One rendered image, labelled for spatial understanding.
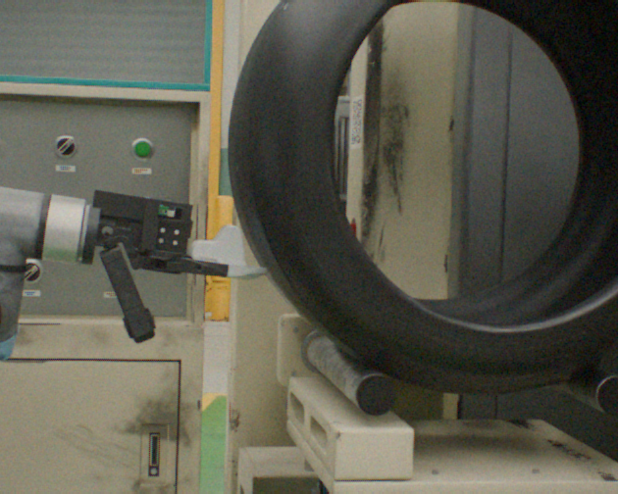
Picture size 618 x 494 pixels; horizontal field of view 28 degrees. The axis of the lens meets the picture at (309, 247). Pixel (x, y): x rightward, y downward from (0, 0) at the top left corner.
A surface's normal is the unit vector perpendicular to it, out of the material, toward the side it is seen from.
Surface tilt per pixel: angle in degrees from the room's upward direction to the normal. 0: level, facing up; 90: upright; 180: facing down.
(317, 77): 87
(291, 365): 90
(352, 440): 90
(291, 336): 90
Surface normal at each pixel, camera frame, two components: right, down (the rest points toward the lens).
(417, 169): 0.16, 0.06
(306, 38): -0.54, -0.29
